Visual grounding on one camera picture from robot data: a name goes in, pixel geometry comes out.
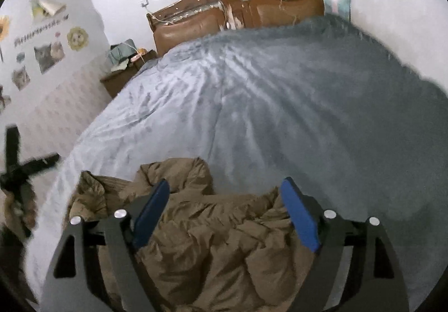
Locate brown puffy jacket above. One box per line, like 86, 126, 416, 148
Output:
66, 158, 315, 311

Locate small cat photo sticker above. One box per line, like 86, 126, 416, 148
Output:
11, 66, 30, 90

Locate dark wooden nightstand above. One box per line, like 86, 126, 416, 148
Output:
99, 50, 157, 98

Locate green cloth pile on nightstand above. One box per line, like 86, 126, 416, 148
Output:
106, 39, 147, 71

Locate grey plush bed blanket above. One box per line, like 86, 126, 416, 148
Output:
24, 15, 447, 311

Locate pastel plaid pillow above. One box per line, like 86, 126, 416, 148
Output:
323, 0, 352, 22

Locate brown wooden headboard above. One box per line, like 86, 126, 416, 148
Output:
146, 0, 324, 56

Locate cat photo wall sticker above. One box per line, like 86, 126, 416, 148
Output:
34, 41, 65, 74

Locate yellow flower wall sticker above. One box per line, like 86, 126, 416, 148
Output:
67, 27, 89, 51

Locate peeling paper wall poster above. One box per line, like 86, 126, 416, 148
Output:
30, 0, 66, 21

